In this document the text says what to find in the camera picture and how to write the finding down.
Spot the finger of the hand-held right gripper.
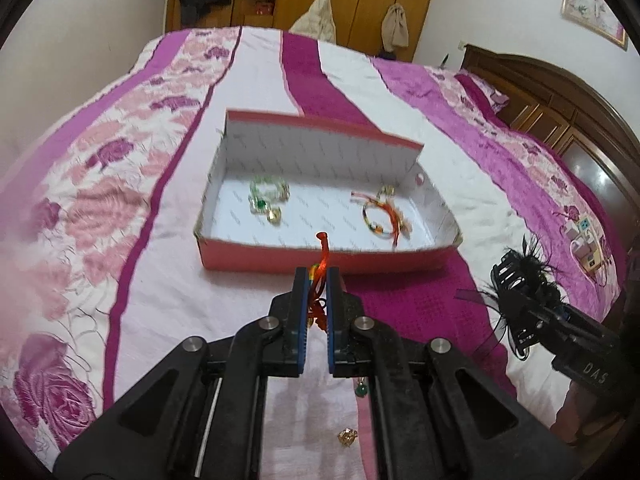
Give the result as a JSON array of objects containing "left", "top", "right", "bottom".
[
  {"left": 510, "top": 317, "right": 563, "bottom": 357},
  {"left": 520, "top": 294, "right": 573, "bottom": 327}
]

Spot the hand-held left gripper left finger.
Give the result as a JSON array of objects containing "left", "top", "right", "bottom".
[{"left": 52, "top": 267, "right": 307, "bottom": 480}]

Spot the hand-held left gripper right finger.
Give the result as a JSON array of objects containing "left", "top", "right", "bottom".
[{"left": 327, "top": 267, "right": 583, "bottom": 480}]

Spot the black feather hair clip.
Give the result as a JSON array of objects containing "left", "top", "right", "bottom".
[{"left": 455, "top": 234, "right": 568, "bottom": 363}]

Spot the red braided bracelet gold charm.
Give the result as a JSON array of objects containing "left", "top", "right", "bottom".
[{"left": 306, "top": 231, "right": 372, "bottom": 448}]

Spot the red multicolour braided bracelet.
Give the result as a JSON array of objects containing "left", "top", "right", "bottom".
[{"left": 350, "top": 189, "right": 415, "bottom": 248}]

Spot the green gem bead bracelet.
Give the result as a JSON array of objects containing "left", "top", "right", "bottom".
[{"left": 247, "top": 197, "right": 283, "bottom": 225}]

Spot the pink cardboard box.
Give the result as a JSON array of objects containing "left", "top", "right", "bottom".
[{"left": 194, "top": 107, "right": 463, "bottom": 277}]

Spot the pale green bead bracelet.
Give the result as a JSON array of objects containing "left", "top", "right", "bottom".
[{"left": 249, "top": 175, "right": 292, "bottom": 203}]

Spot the white charger plug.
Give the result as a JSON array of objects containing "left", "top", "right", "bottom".
[{"left": 567, "top": 227, "right": 596, "bottom": 261}]

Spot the dark wooden headboard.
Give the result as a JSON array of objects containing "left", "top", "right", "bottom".
[{"left": 460, "top": 42, "right": 640, "bottom": 281}]

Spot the pink floral pillow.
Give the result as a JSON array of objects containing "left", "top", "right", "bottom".
[{"left": 457, "top": 70, "right": 512, "bottom": 123}]

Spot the beige coat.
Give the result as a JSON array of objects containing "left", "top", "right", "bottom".
[{"left": 381, "top": 3, "right": 411, "bottom": 53}]

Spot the framed wall picture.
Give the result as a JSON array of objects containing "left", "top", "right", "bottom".
[{"left": 560, "top": 0, "right": 630, "bottom": 52}]

